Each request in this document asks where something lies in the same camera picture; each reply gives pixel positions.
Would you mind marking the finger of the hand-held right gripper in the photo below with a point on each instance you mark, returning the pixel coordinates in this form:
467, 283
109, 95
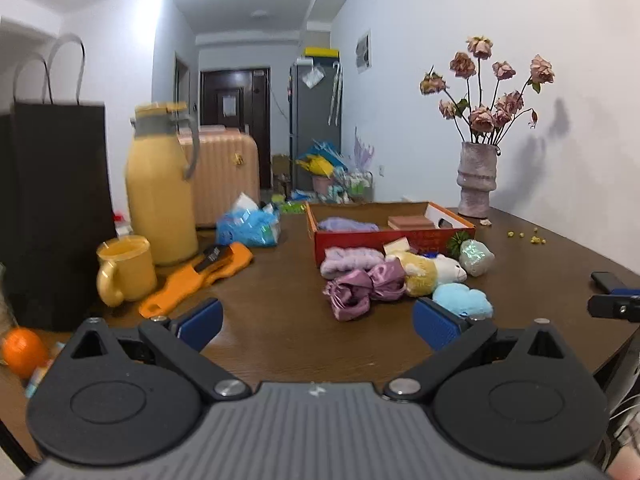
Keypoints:
607, 280
612, 307

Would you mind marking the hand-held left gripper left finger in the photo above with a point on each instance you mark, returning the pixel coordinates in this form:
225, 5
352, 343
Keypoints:
202, 320

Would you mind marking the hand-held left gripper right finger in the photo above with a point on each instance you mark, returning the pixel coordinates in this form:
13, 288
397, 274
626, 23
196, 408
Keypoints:
435, 325

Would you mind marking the blue cloud plush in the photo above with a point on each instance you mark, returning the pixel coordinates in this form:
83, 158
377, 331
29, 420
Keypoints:
460, 300

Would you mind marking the yellow and white plush lamb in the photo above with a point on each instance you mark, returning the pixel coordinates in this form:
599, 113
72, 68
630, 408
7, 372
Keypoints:
425, 272

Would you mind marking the iridescent plastic packet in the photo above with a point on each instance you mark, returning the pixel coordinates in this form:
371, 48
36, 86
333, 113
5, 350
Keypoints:
475, 260

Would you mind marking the purple satin scrunchie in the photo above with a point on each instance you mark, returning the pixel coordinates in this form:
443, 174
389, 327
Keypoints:
350, 295

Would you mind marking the purple fluffy headband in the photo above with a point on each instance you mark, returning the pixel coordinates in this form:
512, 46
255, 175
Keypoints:
345, 262

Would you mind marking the red cardboard box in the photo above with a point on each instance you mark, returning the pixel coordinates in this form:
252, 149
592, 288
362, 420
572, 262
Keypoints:
360, 245

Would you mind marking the orange plastic tool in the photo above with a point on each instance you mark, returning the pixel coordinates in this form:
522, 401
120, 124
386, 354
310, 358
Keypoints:
175, 285

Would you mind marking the yellow flower crumbs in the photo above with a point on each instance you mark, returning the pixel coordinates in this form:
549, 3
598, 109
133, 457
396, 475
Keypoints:
535, 239

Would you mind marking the cream wedge sponge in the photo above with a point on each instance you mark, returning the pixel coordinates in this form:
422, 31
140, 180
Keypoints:
397, 246

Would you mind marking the yellow mug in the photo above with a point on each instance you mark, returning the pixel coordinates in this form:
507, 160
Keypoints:
130, 270

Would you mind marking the blue tissue pack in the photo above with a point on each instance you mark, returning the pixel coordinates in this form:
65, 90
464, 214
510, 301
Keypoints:
247, 227

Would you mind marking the pink rectangular block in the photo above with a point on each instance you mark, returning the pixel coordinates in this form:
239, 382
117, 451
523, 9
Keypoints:
410, 222

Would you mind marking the person's checked clothing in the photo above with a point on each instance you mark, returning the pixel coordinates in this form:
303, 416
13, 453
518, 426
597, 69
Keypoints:
625, 425

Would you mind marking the yellow thermos jug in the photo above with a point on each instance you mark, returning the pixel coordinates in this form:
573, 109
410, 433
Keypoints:
160, 200

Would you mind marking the purple fluffy cloth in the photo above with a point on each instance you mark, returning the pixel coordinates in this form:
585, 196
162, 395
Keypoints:
347, 225

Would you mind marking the pink ceramic vase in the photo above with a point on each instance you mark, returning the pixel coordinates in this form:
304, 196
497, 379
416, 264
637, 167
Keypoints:
477, 185

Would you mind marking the pink bucket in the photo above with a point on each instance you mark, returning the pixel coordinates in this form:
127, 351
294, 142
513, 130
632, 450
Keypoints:
321, 185

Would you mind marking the orange fruit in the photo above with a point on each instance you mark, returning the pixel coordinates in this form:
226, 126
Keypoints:
24, 352

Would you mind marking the black paper bag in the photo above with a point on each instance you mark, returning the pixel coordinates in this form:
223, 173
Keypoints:
55, 210

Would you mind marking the blue and yellow bag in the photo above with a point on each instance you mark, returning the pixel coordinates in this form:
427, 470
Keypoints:
322, 157

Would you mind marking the dried pink roses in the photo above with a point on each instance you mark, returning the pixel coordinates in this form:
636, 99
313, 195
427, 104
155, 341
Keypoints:
482, 119

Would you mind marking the grey refrigerator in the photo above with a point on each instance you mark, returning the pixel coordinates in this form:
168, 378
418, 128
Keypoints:
312, 125

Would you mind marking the dark wooden door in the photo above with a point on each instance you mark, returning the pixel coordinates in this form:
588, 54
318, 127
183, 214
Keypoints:
235, 90

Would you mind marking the yellow box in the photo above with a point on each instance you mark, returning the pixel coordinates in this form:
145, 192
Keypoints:
322, 52

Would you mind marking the wall poster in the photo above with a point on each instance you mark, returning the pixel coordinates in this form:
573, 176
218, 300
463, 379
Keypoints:
363, 51

